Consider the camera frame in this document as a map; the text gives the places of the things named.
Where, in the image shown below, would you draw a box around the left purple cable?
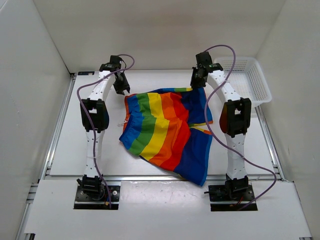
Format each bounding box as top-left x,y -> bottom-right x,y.
76,53 -> 136,210

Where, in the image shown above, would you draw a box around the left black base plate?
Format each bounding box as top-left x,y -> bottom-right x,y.
73,179 -> 121,210

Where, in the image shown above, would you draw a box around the blue corner label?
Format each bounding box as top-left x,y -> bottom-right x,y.
77,71 -> 95,76

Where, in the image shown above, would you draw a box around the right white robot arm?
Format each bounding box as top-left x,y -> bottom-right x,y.
190,51 -> 252,200

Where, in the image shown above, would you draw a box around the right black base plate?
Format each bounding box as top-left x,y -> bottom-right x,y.
204,184 -> 258,212

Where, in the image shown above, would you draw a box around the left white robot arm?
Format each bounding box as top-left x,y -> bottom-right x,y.
76,54 -> 130,201

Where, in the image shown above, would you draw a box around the white perforated plastic basket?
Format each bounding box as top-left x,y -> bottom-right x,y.
214,56 -> 272,108

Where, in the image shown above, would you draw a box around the aluminium front rail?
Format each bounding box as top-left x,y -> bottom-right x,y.
44,174 -> 274,182

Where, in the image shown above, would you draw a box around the purple cable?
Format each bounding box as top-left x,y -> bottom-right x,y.
76,53 -> 136,210
203,44 -> 278,211

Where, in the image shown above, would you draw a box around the rainbow striped shorts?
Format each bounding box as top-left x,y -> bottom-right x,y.
119,88 -> 213,186

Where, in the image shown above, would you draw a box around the aluminium left rail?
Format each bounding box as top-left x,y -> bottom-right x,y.
38,73 -> 77,183

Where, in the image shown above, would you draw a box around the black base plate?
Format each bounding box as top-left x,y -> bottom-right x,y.
73,179 -> 121,210
204,184 -> 258,212

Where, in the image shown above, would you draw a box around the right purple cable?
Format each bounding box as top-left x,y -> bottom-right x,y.
203,44 -> 278,211

